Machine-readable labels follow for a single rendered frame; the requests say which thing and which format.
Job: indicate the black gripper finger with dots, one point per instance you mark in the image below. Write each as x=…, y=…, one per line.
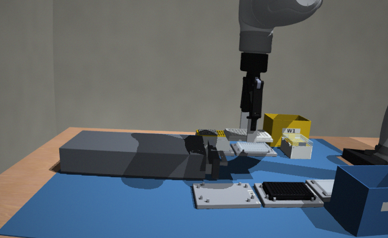
x=255, y=108
x=244, y=106

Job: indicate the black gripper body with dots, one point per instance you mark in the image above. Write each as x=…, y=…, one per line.
x=253, y=64

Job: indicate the blue open-top bin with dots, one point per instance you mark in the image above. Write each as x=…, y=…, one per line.
x=360, y=198

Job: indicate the blue bench mat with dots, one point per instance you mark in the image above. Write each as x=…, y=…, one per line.
x=74, y=205

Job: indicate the yellow open-top bin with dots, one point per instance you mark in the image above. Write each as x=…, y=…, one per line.
x=276, y=124

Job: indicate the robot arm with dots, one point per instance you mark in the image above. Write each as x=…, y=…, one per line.
x=257, y=18

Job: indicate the grey drawer with white handle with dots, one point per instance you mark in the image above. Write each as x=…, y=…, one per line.
x=141, y=155

